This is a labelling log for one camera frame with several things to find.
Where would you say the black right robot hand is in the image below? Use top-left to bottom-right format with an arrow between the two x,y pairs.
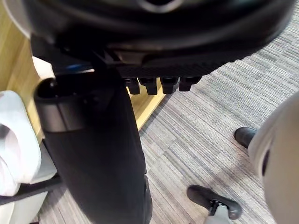
23,0 -> 296,224

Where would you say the cream ribbed slide slipper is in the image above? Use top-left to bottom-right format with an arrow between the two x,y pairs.
0,90 -> 42,197

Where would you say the dark left robot foot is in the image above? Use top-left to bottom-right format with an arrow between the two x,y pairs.
186,184 -> 243,220

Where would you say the dark robot foot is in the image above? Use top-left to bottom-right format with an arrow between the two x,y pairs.
234,126 -> 258,149
186,184 -> 243,220

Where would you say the silver left robot leg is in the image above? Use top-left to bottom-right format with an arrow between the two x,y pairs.
205,200 -> 231,224

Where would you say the silver robot leg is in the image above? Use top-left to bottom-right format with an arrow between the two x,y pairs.
247,90 -> 299,224
205,200 -> 231,224

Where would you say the dark right robot foot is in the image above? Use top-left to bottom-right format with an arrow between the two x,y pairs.
234,126 -> 258,149

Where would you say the silver right robot leg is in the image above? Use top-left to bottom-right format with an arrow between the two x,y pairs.
247,90 -> 299,224

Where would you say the black metal rack frame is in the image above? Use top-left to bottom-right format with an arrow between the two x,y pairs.
0,175 -> 63,207

